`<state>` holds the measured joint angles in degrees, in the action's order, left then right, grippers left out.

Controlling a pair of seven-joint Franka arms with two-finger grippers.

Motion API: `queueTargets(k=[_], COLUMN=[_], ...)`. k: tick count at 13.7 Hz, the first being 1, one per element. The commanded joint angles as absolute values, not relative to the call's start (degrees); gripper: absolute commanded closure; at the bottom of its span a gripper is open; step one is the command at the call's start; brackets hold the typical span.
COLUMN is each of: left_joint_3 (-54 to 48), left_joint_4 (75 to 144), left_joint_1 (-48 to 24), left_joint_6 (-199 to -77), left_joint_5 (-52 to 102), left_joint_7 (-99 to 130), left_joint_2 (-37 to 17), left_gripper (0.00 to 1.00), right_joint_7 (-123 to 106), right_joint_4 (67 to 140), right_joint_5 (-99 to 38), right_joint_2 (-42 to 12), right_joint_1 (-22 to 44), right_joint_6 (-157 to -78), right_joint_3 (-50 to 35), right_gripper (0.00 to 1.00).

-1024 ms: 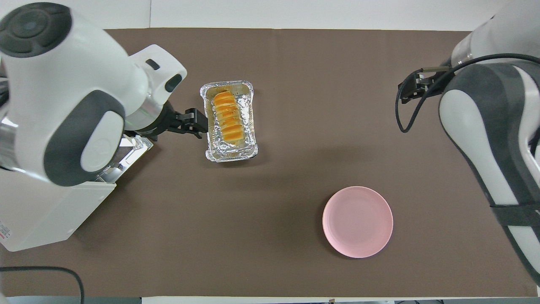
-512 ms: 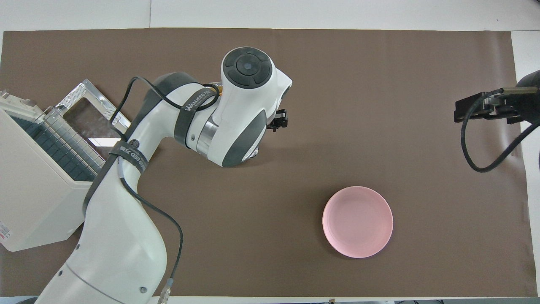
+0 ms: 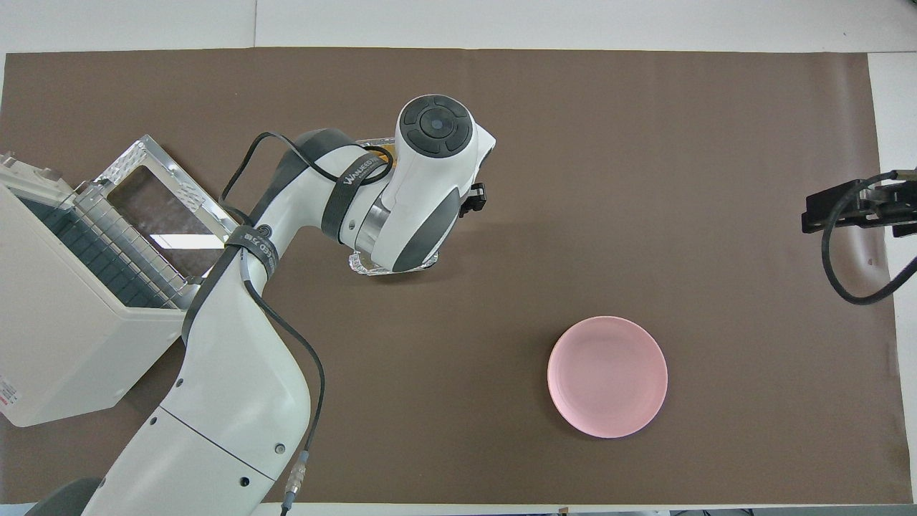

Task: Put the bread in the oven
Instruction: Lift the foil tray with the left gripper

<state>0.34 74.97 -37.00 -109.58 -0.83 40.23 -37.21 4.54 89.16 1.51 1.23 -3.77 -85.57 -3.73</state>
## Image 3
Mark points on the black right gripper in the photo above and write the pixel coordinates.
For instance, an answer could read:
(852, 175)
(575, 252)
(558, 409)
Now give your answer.
(895, 201)

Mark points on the aluminium foil tray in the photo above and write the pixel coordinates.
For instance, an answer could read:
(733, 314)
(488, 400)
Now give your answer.
(365, 266)

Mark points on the pink round plate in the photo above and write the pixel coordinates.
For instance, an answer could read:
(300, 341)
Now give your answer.
(607, 377)

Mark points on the white toaster oven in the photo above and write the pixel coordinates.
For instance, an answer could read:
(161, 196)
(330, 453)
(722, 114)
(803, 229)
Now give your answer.
(64, 344)

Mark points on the glass oven door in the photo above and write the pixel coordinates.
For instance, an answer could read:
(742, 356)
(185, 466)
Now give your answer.
(165, 208)

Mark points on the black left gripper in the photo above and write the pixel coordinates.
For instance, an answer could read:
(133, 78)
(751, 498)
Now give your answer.
(477, 197)

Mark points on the golden bread loaf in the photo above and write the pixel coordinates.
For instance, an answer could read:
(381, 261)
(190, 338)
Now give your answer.
(387, 153)

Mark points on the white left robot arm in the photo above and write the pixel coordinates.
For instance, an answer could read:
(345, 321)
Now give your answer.
(229, 401)

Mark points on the brown table mat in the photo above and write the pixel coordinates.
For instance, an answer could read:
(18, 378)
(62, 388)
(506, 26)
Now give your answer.
(573, 215)

